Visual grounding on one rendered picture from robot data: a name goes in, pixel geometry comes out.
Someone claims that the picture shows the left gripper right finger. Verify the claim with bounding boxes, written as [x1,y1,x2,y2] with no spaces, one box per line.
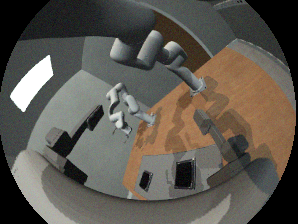
[193,109,251,188]

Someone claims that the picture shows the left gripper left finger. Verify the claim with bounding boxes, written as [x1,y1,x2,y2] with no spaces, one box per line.
[43,105,104,185]

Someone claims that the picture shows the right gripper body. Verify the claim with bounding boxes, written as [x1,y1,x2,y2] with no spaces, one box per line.
[121,125,132,135]

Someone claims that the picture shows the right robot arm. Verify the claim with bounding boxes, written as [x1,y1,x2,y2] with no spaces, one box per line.
[106,83,154,129]

